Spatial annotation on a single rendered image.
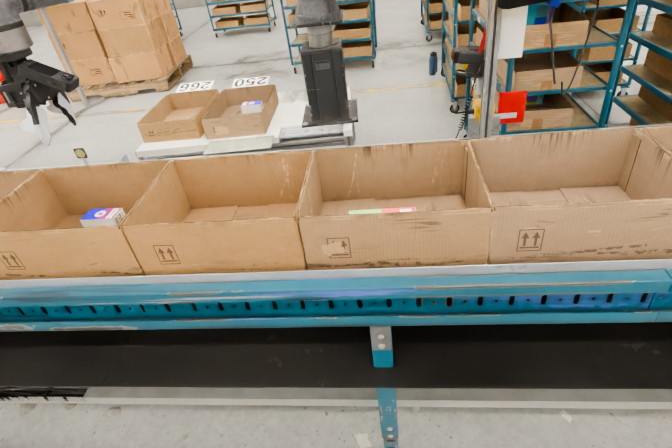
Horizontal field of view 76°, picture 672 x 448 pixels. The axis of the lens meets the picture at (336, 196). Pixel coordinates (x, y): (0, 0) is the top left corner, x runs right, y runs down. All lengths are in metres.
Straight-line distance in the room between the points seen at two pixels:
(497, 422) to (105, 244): 1.40
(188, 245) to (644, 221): 0.93
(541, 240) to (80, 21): 5.46
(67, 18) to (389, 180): 5.12
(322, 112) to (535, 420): 1.47
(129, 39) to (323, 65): 3.94
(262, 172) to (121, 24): 4.55
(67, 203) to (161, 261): 0.52
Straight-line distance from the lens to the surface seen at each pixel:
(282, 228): 0.91
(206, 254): 1.01
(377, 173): 1.15
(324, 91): 1.96
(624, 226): 1.00
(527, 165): 1.20
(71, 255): 1.17
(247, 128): 2.00
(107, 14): 5.65
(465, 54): 1.68
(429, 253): 0.93
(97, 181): 1.41
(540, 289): 0.96
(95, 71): 6.00
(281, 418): 1.83
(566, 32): 2.23
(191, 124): 2.09
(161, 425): 1.99
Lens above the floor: 1.57
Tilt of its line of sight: 34 degrees down
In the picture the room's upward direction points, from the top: 8 degrees counter-clockwise
